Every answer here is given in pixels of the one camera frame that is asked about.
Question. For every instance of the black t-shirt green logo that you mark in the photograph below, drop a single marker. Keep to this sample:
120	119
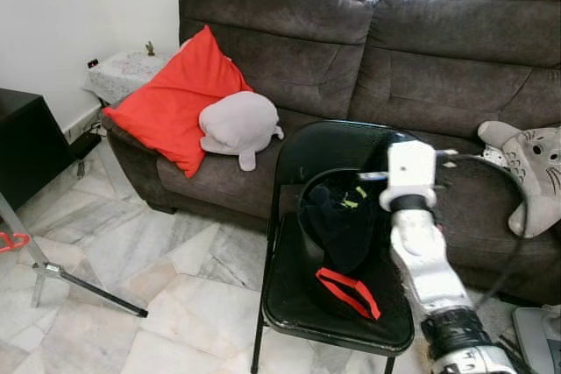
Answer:
337	234

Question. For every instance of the red plastic hanger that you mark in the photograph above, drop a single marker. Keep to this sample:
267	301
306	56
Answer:
9	240
351	293

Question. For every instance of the dark brown sofa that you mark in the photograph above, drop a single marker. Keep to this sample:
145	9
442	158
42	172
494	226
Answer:
438	67

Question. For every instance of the grey seal plush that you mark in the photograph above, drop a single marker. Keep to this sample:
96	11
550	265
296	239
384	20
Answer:
237	124

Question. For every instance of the grey Totoro plush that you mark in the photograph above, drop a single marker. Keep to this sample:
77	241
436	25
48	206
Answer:
535	172

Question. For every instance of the grey floor fan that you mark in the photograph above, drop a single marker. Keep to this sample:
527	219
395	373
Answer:
536	343

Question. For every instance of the red cushion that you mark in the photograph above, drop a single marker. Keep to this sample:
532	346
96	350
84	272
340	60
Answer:
171	102

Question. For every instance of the small brass figurine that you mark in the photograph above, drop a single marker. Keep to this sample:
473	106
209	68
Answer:
150	47

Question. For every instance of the side table with lace cloth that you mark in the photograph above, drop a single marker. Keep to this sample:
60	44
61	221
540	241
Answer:
127	76

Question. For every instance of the silver metal clothes rack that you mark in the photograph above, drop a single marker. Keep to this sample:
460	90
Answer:
88	291

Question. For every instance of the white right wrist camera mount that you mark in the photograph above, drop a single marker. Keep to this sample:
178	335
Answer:
410	172

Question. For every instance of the black wall socket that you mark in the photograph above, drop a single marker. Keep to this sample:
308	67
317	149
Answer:
92	63

